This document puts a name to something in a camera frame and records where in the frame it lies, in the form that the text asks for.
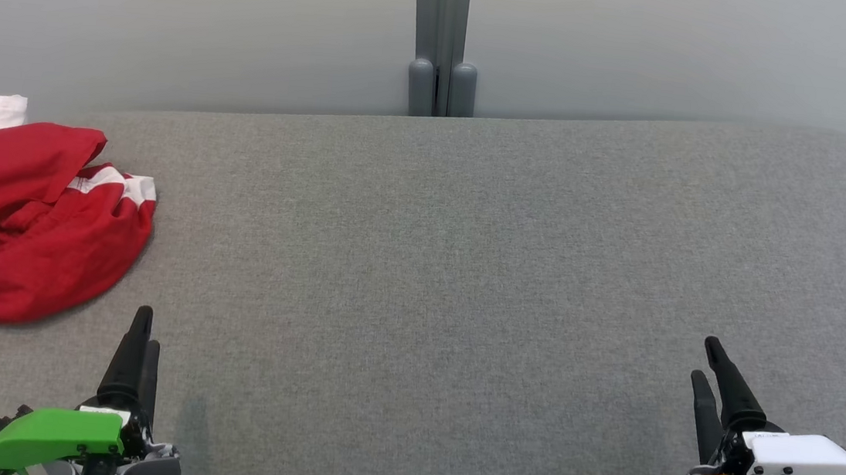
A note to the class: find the red white-sleeved numbered jersey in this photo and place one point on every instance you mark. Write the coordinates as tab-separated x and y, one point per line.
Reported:
26	246

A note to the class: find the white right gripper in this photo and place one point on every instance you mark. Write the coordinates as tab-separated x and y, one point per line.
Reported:
805	460

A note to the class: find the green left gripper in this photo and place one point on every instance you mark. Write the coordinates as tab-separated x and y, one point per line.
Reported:
54	439

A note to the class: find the grey double partition post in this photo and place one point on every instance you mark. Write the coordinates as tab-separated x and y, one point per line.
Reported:
421	82

